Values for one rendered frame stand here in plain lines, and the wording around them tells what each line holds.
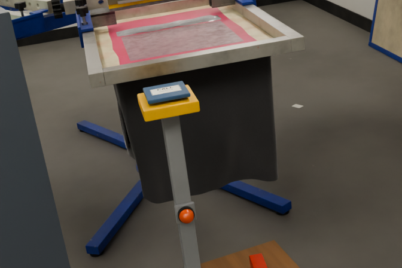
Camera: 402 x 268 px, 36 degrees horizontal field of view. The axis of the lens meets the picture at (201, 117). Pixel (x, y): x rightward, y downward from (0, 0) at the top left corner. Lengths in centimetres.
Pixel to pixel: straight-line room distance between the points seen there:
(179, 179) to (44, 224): 36
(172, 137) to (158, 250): 120
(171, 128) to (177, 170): 11
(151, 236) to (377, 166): 116
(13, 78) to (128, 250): 135
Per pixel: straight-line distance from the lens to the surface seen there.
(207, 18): 216
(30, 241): 165
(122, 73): 163
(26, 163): 156
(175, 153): 152
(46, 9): 249
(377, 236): 263
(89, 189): 324
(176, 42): 194
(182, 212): 156
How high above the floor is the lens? 145
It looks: 22 degrees down
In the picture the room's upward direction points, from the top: 7 degrees counter-clockwise
